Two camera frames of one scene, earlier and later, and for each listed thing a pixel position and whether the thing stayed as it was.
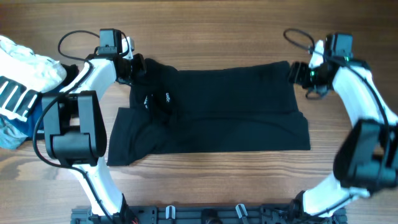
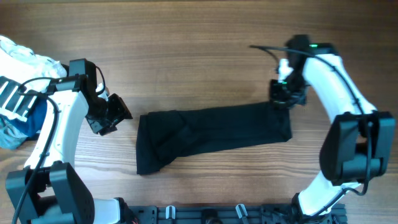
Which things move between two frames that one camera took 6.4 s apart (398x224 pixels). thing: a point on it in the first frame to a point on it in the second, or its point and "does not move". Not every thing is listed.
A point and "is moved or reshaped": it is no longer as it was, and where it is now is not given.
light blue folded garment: (10, 137) does not move
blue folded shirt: (34, 122) does not move
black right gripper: (296, 72) to (285, 99)
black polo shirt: (254, 108) is moved or reshaped
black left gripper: (142, 69) to (122, 112)
